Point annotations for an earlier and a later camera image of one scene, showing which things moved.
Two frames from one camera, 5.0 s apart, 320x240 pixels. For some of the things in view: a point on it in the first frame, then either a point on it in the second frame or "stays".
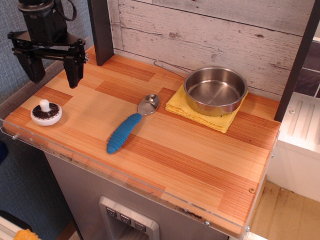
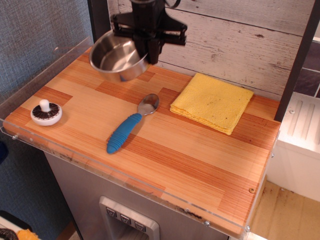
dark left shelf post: (101, 31) stays
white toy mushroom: (46, 114) stays
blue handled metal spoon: (148, 104) stays
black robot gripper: (47, 37) to (149, 20)
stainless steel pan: (212, 91) to (117, 57)
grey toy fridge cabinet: (103, 208) stays
